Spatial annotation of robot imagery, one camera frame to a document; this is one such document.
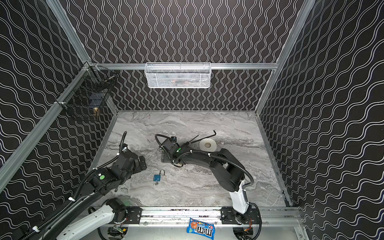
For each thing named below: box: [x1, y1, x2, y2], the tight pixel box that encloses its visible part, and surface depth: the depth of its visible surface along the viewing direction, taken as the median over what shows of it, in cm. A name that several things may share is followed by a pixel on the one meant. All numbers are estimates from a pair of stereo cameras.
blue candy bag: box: [186, 217, 216, 240], surface depth 72 cm
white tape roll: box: [199, 138, 217, 152], surface depth 103 cm
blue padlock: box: [153, 169, 166, 182], surface depth 88 cm
